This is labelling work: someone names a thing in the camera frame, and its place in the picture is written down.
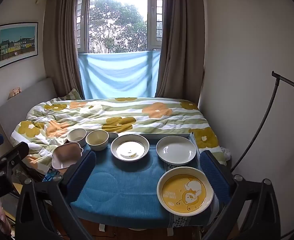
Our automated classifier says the floral striped blanket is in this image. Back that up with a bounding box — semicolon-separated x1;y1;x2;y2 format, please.
11;97;227;173

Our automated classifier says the pink square bowl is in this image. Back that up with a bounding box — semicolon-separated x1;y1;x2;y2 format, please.
52;142;84;169

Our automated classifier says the plain white plate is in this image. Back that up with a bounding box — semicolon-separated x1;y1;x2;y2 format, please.
156;135;197;165

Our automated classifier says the framed wall poster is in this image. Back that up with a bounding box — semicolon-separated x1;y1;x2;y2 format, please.
0;22;39;71

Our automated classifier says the window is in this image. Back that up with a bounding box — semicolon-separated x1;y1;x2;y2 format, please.
75;0;164;55

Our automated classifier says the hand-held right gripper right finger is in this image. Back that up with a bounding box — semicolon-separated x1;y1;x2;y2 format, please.
199;150;282;240

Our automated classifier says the brown curtain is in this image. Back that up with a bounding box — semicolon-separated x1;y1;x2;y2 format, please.
43;0;85;100
155;0;207;101

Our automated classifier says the white round bowl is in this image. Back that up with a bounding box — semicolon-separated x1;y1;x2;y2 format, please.
67;128;87;144

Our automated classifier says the patterned tablecloth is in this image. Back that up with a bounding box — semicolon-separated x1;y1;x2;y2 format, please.
42;169;63;183

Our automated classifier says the green striped pillow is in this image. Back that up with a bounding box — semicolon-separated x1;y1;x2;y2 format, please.
62;88;83;100

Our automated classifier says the white plate with dark rim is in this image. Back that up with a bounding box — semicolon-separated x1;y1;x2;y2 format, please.
110;134;150;162

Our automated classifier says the cream round bowl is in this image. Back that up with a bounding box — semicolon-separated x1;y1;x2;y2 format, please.
85;130;109;151

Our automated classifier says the grey headboard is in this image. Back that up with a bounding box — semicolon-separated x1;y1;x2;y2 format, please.
0;77;60;143

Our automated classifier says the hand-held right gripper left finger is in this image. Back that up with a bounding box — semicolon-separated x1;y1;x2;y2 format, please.
15;151;97;240

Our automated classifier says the black floor lamp stand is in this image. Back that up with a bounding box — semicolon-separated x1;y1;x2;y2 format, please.
231;71;294;173

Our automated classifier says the yellow cartoon plate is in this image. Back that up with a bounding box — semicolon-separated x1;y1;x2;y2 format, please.
157;167;214;217

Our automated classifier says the small plush toy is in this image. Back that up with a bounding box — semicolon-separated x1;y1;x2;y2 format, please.
9;86;22;98

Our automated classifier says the light blue cloth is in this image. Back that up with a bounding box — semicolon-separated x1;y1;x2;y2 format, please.
78;50;161;99

